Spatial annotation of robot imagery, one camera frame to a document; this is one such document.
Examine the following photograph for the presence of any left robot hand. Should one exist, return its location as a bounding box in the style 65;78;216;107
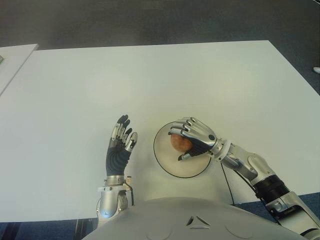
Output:
105;114;139;178

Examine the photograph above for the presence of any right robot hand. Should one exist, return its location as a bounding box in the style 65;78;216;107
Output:
167;116;221;162

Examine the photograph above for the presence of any reddish apple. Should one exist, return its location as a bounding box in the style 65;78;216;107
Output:
170;134;193;153

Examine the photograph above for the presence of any white plate with black rim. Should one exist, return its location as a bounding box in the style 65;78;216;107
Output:
152;120;212;179

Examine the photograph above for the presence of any grey robot torso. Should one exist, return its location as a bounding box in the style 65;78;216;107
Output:
83;197;320;240

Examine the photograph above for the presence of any black cable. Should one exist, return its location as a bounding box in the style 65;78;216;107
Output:
219;162;236;206

